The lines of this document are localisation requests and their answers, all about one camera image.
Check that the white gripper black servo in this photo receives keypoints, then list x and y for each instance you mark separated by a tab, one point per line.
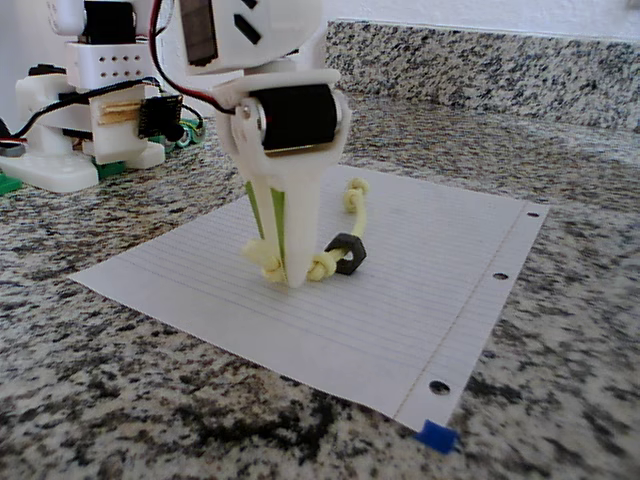
295	120

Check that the black hex nut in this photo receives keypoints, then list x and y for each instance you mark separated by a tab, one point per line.
350	250

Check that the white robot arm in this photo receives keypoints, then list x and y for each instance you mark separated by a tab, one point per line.
115	65

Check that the dark green round connector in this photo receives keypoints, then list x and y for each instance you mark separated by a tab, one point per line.
187	137

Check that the lined white paper sheet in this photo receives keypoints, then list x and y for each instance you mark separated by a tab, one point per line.
400	300

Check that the black controller circuit board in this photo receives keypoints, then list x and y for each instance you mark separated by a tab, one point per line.
160	117

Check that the green table clamp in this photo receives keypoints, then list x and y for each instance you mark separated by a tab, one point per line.
10	184
107	167

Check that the wooden shim sticks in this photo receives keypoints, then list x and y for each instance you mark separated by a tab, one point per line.
120	112

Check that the granite backsplash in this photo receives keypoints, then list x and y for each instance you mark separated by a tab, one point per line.
475	65

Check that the blue tape piece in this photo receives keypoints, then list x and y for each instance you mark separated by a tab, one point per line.
435	435

